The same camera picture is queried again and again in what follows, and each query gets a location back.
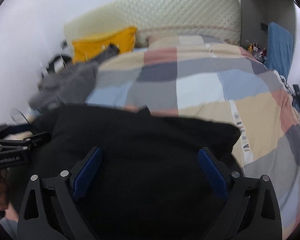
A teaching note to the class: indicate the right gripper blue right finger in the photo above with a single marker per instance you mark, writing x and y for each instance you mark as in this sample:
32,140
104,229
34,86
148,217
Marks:
221,178

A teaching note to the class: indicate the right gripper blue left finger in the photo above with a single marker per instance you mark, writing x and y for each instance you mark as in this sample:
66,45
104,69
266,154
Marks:
76,182

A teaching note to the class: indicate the black puffer jacket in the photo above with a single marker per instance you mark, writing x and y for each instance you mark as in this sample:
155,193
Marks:
149,184

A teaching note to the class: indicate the left hand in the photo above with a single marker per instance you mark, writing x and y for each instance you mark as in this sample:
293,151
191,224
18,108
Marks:
3,190

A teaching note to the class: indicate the grey fleece garment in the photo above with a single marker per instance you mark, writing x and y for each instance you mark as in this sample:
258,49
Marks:
72,85

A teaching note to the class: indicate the blue jeans legs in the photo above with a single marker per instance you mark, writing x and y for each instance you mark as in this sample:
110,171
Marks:
10,223

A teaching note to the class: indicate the black bag on nightstand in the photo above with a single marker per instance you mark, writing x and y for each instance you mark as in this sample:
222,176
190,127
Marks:
56,64

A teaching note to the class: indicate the patchwork checked duvet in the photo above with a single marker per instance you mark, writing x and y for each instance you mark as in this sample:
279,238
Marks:
203,77

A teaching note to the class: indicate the black tripod stand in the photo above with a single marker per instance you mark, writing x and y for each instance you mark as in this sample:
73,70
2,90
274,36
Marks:
296,97

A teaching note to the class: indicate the yellow pillow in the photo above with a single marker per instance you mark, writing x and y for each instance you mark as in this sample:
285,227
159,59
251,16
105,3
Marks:
90,46

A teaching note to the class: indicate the blue towel on chair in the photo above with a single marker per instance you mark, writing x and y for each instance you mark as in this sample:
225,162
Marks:
279,49

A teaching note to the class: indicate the cream quilted headboard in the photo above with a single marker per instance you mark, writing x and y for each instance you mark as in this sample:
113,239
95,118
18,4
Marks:
218,18

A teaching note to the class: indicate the grey wardrobe cabinet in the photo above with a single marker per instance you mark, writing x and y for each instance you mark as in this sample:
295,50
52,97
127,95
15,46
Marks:
258,14

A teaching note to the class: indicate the wall socket panel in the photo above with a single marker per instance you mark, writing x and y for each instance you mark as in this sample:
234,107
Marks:
64,44

